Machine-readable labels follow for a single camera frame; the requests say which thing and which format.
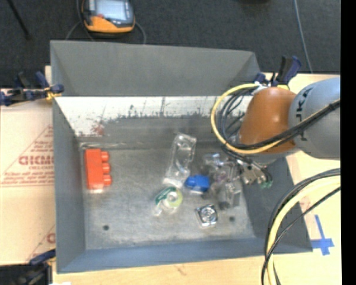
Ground clear glass block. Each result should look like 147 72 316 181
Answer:
218 185 243 211

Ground orange-red toy building block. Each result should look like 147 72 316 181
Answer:
83 148 112 193

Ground grey metal bin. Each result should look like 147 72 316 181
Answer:
49 40 313 274

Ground clear plastic glasses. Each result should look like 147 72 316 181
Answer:
163 132 198 186

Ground green and clear tape dispenser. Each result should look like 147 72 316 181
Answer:
152 185 184 217

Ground brown cardboard board, red print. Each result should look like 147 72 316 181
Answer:
0 65 58 267

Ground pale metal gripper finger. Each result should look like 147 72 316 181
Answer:
215 172 243 190
213 156 243 172

